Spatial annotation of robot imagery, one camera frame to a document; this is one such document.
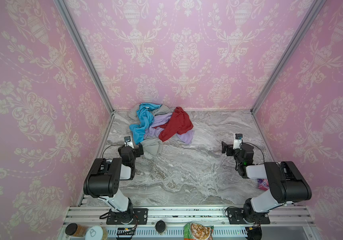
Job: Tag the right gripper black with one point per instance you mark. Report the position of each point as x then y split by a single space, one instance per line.
228 148

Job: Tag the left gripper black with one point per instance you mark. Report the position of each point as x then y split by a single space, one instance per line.
136 151

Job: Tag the lavender cloth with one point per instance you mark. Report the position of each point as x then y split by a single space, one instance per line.
154 133

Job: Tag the dark red cloth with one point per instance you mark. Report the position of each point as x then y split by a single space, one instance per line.
178 124

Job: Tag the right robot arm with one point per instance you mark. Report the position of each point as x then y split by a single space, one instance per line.
286 185

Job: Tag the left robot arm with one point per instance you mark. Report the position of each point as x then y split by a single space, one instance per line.
102 183

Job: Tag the grey-green cloth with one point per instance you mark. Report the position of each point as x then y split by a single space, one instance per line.
152 145

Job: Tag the teal cloth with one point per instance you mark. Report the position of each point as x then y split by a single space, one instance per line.
145 117

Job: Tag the purple candy bag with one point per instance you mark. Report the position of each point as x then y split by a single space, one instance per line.
263 184

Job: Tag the black round knob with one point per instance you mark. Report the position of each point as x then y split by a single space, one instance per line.
160 227

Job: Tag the black electronics board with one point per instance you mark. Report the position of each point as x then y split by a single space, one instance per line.
125 233

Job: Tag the black round object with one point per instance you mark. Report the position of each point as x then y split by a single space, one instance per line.
254 233

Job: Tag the green snack packet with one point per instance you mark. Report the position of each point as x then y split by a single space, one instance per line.
195 231

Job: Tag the white round container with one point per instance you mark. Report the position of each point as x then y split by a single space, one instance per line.
96 233

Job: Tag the brown lidded jar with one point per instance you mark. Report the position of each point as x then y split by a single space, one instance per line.
76 230

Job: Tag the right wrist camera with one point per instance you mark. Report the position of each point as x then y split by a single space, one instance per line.
237 141

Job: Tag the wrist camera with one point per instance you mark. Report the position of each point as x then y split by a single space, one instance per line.
128 142
237 141

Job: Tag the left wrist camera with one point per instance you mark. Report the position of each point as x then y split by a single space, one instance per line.
128 142

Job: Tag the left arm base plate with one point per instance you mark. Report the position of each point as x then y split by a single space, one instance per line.
131 217

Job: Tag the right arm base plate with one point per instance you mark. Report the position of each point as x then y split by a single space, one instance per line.
238 216

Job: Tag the aluminium frame rail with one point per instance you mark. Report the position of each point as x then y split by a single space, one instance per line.
286 223

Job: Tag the left corner aluminium post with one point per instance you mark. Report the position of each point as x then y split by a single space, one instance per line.
79 44

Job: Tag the corner aluminium post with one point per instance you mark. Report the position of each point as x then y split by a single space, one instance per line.
79 44
299 34

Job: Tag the right corner aluminium post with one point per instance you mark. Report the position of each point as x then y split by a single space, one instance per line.
299 34

